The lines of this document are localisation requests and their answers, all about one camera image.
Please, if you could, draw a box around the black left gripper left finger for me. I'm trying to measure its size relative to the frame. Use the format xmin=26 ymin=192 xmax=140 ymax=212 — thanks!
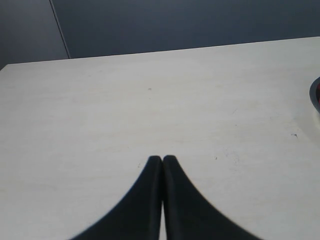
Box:
xmin=73 ymin=155 xmax=163 ymax=240

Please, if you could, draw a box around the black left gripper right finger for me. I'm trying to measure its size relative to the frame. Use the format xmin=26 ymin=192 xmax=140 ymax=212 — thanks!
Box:
xmin=163 ymin=155 xmax=258 ymax=240

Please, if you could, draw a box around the steel bowl of candies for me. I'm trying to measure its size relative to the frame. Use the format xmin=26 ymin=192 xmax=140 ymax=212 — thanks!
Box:
xmin=309 ymin=77 xmax=320 ymax=113

